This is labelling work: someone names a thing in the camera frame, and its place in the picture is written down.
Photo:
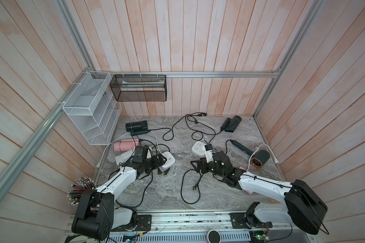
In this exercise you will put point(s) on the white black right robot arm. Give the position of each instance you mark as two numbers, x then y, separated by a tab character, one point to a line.
297	203

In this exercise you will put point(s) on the white square power strip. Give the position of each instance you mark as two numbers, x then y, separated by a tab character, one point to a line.
170	159
198	149

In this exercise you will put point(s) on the red pencil cup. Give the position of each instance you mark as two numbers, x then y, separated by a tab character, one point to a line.
76	190

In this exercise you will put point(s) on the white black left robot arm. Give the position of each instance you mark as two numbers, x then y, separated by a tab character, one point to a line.
97	215

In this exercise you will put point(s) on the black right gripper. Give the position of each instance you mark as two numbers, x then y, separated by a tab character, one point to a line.
199	163

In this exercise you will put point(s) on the white square power strip right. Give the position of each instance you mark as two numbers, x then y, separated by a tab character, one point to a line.
198	149

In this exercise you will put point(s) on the dark green dryer far right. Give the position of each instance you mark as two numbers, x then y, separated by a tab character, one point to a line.
230	124

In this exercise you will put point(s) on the white wire mesh shelf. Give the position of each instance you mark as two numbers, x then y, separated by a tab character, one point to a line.
93	109

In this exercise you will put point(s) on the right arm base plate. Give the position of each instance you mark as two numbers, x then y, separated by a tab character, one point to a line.
245	221

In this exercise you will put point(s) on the dark green unfolded hair dryer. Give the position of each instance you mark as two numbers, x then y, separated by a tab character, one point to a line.
258	158

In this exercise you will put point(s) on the pink folded hair dryer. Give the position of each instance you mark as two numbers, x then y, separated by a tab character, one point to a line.
126	145

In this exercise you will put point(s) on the white hair dryer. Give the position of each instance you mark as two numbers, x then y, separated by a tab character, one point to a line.
124	156

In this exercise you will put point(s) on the round black white knob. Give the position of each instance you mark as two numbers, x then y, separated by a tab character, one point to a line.
213	236

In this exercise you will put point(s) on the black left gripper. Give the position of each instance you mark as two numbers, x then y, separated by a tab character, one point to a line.
156	165

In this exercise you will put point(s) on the dark green folded hair dryer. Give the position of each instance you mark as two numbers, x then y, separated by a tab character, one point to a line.
137	128

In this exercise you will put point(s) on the white square power strip left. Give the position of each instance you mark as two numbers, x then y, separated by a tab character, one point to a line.
170	159

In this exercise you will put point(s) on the black mesh wall basket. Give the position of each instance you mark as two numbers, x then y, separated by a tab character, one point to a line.
141	88

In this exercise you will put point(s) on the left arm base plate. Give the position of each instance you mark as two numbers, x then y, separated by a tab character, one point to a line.
140	223

